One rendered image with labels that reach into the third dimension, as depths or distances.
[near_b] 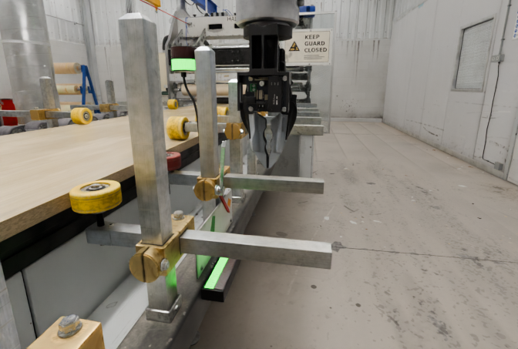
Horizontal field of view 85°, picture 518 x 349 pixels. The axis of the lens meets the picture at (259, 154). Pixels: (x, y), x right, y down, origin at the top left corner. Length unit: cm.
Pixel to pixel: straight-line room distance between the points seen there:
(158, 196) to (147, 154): 6
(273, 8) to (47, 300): 60
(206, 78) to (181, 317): 47
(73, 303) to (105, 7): 1124
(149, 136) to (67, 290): 37
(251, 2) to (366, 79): 909
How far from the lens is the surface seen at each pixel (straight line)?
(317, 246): 49
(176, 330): 56
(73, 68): 774
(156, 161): 44
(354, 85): 940
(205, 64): 65
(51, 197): 59
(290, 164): 316
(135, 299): 76
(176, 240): 51
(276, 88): 39
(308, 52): 291
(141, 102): 43
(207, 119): 66
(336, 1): 965
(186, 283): 63
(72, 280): 69
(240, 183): 72
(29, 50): 457
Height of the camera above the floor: 108
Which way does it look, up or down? 14 degrees down
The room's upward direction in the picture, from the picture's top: straight up
